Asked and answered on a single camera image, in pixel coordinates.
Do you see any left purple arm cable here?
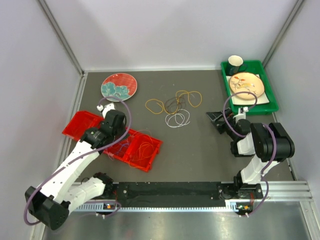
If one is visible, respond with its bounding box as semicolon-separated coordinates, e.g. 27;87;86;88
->
23;95;133;226

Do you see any dark green mug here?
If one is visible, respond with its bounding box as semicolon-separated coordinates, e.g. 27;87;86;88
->
225;55;248;76

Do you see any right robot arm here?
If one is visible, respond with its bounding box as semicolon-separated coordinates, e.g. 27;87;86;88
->
206;109;295;200

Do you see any green plastic bin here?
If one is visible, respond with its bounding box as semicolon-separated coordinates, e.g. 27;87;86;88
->
220;60;279;116

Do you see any red floral plate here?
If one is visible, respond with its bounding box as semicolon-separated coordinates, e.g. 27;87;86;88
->
100;73;138;101

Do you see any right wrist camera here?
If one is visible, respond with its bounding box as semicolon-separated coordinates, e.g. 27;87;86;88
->
234;106;249;122

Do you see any brown cable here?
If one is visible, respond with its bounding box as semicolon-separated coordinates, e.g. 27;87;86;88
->
163;93;188;115

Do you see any orange cable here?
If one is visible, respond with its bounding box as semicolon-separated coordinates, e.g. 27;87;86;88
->
127;134;157;169

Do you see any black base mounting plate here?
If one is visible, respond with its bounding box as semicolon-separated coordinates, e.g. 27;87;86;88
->
96;181;263;208

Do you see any red compartment tray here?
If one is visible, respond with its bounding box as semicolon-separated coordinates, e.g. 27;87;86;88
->
62;111;163;172

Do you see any pink cable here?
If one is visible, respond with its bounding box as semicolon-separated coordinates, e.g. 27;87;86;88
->
117;129;153;151

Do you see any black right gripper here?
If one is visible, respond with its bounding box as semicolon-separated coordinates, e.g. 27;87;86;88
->
206;107;239;141

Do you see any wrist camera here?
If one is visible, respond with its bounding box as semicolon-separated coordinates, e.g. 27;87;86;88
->
96;102;116;118
234;106;249;122

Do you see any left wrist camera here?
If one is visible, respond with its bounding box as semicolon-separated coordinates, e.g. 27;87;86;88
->
96;102;116;118

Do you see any aluminium frame rail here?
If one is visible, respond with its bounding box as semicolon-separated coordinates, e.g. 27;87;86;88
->
25;175;312;234

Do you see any beige bird plate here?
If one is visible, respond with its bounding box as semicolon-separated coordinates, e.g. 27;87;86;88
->
229;72;265;100

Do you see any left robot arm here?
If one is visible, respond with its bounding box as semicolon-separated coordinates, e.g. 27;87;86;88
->
23;109;132;230

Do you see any yellow cable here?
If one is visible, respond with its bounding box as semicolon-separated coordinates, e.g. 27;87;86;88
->
145;89;203;115

